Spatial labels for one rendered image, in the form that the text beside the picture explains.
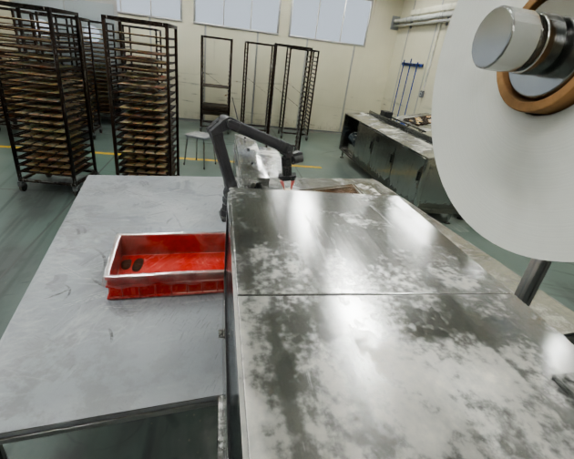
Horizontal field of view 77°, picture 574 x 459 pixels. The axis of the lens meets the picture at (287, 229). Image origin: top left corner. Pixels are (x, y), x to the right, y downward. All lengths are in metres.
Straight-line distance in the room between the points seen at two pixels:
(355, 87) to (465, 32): 8.99
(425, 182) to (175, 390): 3.79
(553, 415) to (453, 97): 0.40
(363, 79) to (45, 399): 8.93
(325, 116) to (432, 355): 8.79
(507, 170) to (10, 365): 1.22
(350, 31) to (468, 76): 8.88
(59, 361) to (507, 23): 1.20
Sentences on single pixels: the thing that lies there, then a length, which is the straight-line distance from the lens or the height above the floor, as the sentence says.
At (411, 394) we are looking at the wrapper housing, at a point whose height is 1.30.
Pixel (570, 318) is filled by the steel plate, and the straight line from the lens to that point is 1.92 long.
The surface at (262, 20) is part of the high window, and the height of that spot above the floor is 2.22.
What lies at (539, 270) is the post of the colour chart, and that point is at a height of 1.15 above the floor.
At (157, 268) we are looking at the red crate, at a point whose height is 0.82.
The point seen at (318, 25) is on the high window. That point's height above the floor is 2.27.
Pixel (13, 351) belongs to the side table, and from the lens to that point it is 1.32.
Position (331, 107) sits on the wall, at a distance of 9.23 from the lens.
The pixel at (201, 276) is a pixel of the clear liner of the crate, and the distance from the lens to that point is 1.34.
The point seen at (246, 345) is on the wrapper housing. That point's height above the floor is 1.30.
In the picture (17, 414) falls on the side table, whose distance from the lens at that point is 1.15.
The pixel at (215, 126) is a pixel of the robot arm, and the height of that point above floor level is 1.32.
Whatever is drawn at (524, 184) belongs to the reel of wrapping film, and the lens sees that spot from 0.30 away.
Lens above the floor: 1.66
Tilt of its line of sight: 26 degrees down
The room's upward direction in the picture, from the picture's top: 7 degrees clockwise
